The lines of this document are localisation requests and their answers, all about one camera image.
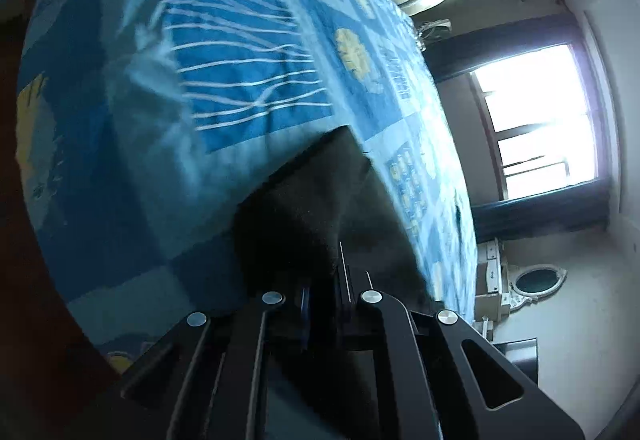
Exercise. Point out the bright window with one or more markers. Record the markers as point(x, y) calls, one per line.
point(540, 120)

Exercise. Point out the dark curtain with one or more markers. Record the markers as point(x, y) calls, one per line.
point(500, 45)
point(540, 217)

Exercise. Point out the black pants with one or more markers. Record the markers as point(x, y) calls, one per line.
point(310, 220)

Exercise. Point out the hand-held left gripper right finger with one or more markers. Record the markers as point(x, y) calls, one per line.
point(382, 325)

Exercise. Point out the oval mirror white frame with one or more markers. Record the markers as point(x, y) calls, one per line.
point(536, 281)

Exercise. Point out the blue printed blanket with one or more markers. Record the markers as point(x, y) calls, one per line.
point(200, 70)

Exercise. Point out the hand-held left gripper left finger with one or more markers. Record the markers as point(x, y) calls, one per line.
point(260, 330)

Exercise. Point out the black television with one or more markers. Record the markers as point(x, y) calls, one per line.
point(522, 360)

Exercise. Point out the white dresser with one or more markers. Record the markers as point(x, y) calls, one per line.
point(487, 270)

